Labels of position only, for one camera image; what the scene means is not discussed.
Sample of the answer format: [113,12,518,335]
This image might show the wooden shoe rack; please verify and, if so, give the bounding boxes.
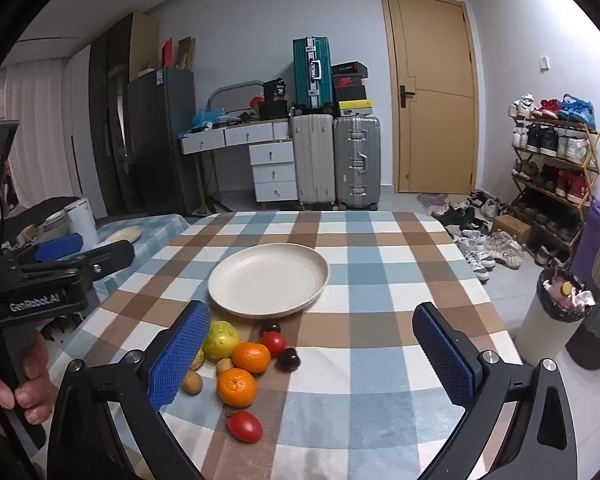
[510,115,600,266]

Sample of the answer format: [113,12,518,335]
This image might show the red tomato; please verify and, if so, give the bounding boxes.
[260,331,288,357]
[227,411,264,444]

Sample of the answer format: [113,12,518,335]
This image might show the beige suitcase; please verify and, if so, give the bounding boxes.
[291,112,337,211]

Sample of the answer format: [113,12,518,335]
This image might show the yellow wooden door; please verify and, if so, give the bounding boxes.
[380,0,481,195]

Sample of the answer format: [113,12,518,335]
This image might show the rows of shoes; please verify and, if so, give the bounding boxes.
[509,94,593,266]

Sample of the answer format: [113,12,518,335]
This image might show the teal suitcase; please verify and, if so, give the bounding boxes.
[293,36,336,111]

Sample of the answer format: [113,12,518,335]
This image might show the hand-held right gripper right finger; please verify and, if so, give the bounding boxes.
[412,302,581,480]

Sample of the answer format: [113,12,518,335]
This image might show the pale checkered cloth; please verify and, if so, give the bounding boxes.
[92,214,188,306]

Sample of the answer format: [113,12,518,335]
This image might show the pile of sneakers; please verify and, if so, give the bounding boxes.
[432,191,526,281]

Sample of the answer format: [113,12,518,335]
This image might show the white container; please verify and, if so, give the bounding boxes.
[65,199,99,248]

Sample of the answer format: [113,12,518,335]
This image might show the silver suitcase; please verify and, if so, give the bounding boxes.
[333,116,382,211]

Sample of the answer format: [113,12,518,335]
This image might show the white drawer unit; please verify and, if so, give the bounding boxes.
[249,141,298,203]

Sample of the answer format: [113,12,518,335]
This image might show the dark wooden wardrobe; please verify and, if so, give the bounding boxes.
[89,12,133,218]

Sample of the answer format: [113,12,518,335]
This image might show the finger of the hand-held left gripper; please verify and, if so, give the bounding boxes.
[15,232,85,266]
[20,240,135,286]

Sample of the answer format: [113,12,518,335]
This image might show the purple bag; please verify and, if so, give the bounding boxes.
[570,192,600,286]

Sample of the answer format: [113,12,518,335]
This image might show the yellow and white shoe box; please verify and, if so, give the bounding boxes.
[337,100,373,117]

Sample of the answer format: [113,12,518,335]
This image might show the cream round plate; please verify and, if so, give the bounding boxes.
[207,243,330,319]

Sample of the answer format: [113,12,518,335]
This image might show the black storage box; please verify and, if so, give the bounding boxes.
[258,100,288,122]

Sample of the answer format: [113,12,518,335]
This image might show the grey curved tube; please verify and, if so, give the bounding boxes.
[207,80,266,111]

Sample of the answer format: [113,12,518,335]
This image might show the person's left hand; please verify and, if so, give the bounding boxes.
[0,332,56,423]

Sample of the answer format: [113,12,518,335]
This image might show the beige oval dish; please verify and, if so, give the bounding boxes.
[102,226,145,245]

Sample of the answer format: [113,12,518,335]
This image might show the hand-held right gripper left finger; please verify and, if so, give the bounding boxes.
[47,300,212,480]

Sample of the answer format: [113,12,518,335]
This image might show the brown cardboard box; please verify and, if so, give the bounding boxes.
[177,36,197,71]
[492,214,531,246]

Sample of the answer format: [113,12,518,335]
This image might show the white desk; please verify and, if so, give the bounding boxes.
[180,119,293,211]

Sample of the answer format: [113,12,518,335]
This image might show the white trash bin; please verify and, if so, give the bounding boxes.
[514,267,598,366]

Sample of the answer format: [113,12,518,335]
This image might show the black printed box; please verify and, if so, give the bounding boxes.
[263,78,287,103]

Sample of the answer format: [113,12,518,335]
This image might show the white curtain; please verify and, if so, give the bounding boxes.
[2,57,91,206]

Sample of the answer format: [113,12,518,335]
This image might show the tan cardboard sheet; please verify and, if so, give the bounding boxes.
[130,12,160,78]

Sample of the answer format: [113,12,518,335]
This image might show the grey refrigerator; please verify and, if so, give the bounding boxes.
[126,66,201,216]

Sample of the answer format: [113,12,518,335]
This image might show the checkered tablecloth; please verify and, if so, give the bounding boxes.
[47,210,523,480]

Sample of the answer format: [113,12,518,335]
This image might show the orange mandarin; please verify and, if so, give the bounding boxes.
[216,367,258,408]
[231,341,272,374]

